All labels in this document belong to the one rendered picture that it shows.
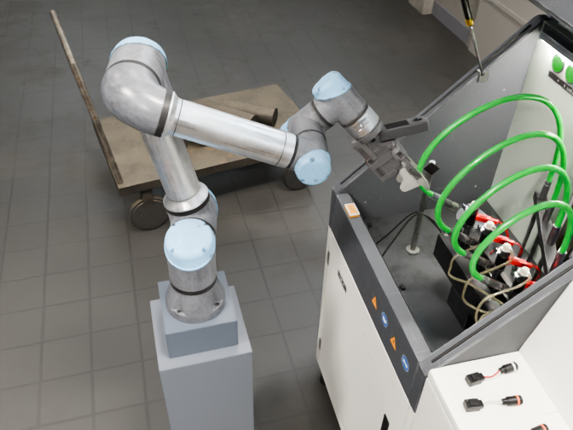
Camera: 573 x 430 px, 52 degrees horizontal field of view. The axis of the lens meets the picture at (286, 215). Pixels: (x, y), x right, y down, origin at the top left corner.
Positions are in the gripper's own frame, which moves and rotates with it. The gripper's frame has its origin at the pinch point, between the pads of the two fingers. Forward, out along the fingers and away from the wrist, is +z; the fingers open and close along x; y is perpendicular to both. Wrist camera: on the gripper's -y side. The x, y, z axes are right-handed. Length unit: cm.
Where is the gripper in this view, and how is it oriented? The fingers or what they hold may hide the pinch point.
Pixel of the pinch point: (426, 182)
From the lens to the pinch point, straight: 146.2
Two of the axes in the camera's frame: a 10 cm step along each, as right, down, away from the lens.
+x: 0.1, 4.7, -8.8
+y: -7.4, 6.0, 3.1
